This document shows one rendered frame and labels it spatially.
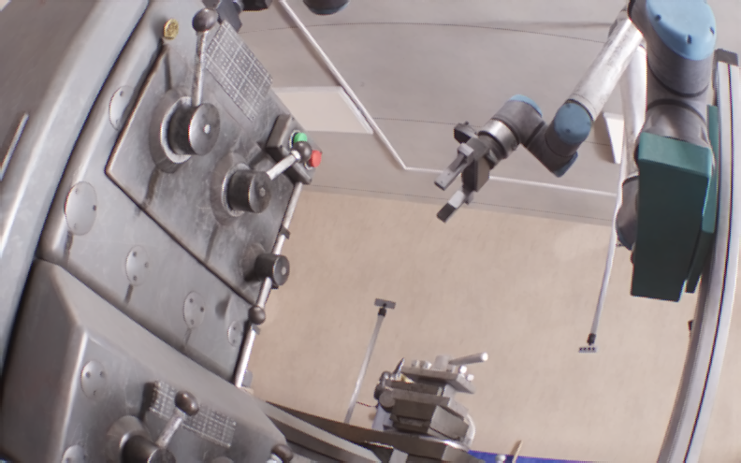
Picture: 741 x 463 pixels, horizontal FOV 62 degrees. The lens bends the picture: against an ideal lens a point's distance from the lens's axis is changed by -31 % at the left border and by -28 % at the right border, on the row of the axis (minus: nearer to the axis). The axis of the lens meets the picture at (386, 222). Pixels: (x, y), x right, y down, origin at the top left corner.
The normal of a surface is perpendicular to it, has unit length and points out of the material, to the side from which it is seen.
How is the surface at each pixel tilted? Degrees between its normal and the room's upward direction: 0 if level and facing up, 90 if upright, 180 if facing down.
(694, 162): 90
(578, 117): 95
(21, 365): 90
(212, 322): 90
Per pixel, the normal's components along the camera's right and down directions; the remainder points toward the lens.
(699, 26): -0.18, -0.34
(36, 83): -0.35, -0.44
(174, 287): 0.89, 0.11
